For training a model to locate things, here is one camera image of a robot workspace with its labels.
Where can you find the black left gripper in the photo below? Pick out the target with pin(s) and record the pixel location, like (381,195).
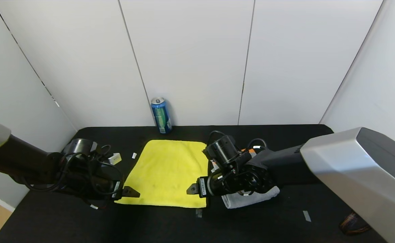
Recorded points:
(117,189)

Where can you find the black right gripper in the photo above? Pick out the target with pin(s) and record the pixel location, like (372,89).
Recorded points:
(203,186)

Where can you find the yellow towel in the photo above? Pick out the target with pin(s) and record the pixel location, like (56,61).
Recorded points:
(167,168)

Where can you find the grey towel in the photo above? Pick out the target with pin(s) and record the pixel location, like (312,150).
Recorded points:
(248,199)

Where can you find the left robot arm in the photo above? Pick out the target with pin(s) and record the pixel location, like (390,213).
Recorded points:
(15,158)

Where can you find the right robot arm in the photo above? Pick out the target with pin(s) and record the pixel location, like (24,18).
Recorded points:
(352,168)

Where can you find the grey tape strip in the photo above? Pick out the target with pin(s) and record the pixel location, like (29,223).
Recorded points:
(199,213)
(307,216)

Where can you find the black table cloth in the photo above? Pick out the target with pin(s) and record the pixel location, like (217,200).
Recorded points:
(82,222)

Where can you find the blue soda can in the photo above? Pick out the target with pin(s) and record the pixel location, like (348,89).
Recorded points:
(161,116)

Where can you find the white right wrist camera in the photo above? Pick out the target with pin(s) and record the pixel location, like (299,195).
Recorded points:
(214,166)

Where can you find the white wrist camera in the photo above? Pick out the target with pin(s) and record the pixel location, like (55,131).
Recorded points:
(214,166)
(115,158)

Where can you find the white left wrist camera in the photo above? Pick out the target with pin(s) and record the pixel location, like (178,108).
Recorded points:
(115,158)

